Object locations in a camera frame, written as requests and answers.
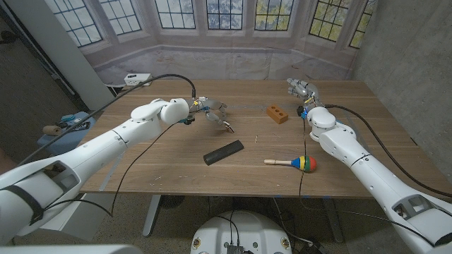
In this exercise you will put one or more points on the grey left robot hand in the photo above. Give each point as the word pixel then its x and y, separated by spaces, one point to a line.
pixel 210 106

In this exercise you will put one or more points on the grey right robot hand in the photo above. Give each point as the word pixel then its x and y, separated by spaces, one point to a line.
pixel 305 91

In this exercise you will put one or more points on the red and white match box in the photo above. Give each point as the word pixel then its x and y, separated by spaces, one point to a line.
pixel 229 127

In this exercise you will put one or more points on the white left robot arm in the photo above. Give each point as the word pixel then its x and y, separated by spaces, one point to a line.
pixel 99 151

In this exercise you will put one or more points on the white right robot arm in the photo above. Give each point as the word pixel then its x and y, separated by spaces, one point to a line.
pixel 370 169

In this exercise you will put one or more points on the orange wooden block with holes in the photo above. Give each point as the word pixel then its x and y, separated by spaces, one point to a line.
pixel 278 114

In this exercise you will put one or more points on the printed window backdrop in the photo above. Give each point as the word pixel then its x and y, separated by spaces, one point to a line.
pixel 226 63

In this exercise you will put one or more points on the black rectangular bar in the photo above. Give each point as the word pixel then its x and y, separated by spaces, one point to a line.
pixel 223 152

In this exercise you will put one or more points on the colourful wooden maraca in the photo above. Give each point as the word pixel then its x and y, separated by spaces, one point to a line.
pixel 305 163

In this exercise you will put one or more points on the white power strip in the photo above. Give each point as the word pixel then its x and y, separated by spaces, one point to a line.
pixel 138 79

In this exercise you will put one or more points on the white table leg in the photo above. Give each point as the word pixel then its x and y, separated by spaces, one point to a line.
pixel 152 215

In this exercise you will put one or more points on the grey table leg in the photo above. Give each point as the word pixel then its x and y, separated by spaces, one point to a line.
pixel 333 218

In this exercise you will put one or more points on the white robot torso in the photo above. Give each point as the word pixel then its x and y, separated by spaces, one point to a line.
pixel 254 229

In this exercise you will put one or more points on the small white gadget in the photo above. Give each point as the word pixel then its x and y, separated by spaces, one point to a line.
pixel 78 120

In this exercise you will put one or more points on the teal small case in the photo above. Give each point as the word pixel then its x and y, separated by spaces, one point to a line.
pixel 68 118

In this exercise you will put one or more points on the white pillar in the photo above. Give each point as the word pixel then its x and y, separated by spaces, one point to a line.
pixel 63 53

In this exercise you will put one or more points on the blue stool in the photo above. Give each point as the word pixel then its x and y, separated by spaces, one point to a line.
pixel 56 144

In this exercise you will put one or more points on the white floor platform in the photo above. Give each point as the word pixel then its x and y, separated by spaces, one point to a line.
pixel 84 215

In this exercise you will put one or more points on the person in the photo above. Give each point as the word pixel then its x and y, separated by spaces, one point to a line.
pixel 7 164

